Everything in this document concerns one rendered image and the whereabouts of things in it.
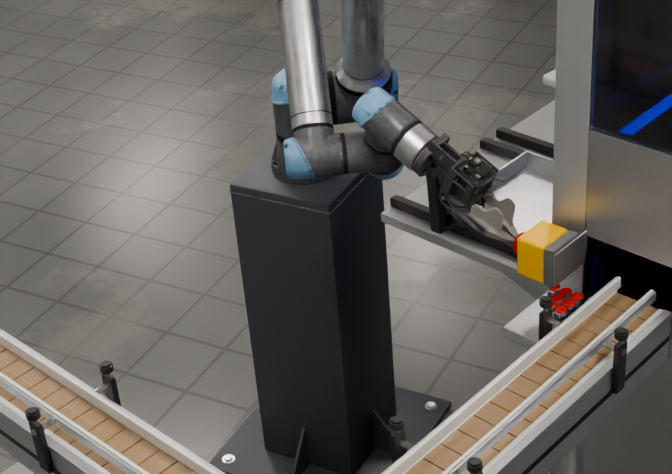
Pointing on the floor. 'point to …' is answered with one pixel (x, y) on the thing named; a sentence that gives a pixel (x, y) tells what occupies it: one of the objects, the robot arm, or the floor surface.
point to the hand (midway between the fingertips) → (509, 239)
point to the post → (575, 110)
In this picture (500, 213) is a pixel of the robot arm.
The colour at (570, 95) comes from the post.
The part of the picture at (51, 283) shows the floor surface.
